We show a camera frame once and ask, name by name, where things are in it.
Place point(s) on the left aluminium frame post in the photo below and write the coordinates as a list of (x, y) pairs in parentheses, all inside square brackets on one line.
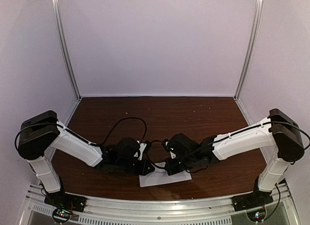
[(64, 48)]

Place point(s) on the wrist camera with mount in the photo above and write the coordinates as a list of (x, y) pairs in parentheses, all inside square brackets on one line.
[(168, 149), (139, 153)]

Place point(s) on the right aluminium frame post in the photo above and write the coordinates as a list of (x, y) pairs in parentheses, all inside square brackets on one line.
[(251, 44)]

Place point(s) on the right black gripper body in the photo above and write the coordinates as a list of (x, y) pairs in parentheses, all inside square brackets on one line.
[(186, 164)]

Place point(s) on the aluminium frame post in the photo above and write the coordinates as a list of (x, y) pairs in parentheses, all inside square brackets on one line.
[(64, 48), (251, 44)]

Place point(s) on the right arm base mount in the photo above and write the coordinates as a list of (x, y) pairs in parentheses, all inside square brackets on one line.
[(251, 200)]

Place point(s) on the right circuit board with leds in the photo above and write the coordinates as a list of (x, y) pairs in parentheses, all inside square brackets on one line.
[(256, 216)]

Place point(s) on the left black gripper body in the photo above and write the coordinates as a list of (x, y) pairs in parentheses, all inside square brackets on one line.
[(135, 169)]

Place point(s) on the white envelope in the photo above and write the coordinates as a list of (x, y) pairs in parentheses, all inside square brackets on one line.
[(161, 177)]

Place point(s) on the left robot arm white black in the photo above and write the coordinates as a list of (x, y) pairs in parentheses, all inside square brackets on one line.
[(39, 133)]

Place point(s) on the circuit board with leds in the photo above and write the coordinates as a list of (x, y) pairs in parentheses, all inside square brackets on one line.
[(256, 216), (61, 215)]

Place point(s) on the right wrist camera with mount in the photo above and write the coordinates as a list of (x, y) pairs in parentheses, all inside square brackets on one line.
[(168, 149)]

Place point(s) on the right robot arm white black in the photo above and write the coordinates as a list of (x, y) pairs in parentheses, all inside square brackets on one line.
[(277, 131)]

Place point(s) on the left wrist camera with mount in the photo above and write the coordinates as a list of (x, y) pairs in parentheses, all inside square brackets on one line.
[(139, 153)]

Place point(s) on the left circuit board with leds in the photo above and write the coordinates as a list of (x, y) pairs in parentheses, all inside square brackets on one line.
[(61, 215)]

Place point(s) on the front aluminium rail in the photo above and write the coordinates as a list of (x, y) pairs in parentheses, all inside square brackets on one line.
[(209, 211)]

